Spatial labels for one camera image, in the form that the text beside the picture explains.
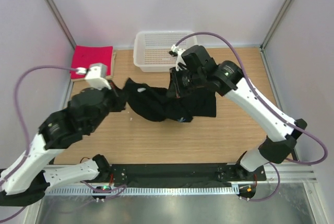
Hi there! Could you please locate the black t-shirt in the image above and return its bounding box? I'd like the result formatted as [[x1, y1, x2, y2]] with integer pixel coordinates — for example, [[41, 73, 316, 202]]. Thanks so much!
[[123, 78, 217, 123]]

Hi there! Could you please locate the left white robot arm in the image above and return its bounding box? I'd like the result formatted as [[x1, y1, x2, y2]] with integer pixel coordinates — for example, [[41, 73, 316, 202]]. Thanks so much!
[[1, 80, 127, 207]]

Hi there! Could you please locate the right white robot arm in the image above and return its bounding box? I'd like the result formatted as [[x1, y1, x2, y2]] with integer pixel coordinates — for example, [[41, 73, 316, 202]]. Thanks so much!
[[167, 45, 307, 179]]

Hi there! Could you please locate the folded beige t-shirt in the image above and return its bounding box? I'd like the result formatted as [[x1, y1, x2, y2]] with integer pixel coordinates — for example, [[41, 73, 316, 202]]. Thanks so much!
[[71, 49, 116, 79]]

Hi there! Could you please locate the white perforated plastic basket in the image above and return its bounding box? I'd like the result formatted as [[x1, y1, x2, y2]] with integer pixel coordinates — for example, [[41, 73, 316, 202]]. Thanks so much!
[[133, 31, 192, 72]]

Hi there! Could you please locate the folded pink t-shirt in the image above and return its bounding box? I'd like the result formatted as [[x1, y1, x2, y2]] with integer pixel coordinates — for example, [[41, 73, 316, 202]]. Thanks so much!
[[71, 45, 116, 78]]

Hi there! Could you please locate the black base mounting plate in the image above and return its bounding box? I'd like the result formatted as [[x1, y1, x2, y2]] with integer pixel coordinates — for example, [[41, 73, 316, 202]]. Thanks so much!
[[111, 163, 267, 188]]

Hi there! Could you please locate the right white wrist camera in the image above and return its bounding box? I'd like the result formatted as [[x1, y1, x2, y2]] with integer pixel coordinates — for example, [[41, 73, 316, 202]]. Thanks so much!
[[169, 44, 186, 71]]

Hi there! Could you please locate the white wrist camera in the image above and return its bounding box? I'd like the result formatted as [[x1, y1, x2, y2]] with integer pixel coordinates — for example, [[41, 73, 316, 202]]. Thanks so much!
[[76, 63, 111, 90], [169, 44, 186, 71]]

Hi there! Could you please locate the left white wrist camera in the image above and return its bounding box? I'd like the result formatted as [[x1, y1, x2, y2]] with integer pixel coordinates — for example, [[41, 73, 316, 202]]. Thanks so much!
[[76, 63, 111, 90]]

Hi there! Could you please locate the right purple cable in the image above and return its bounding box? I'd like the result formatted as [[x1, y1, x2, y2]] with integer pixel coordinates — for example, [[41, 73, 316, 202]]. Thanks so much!
[[174, 32, 329, 167]]

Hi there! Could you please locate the purple cable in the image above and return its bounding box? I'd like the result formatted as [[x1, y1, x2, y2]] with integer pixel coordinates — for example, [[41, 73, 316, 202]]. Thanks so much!
[[174, 32, 329, 167], [0, 65, 79, 191]]

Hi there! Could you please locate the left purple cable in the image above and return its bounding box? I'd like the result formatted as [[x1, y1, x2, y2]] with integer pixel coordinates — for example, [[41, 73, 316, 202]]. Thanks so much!
[[0, 65, 79, 191]]

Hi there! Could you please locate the white slotted cable duct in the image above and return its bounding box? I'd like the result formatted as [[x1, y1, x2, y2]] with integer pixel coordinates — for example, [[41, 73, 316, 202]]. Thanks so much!
[[46, 184, 239, 196]]

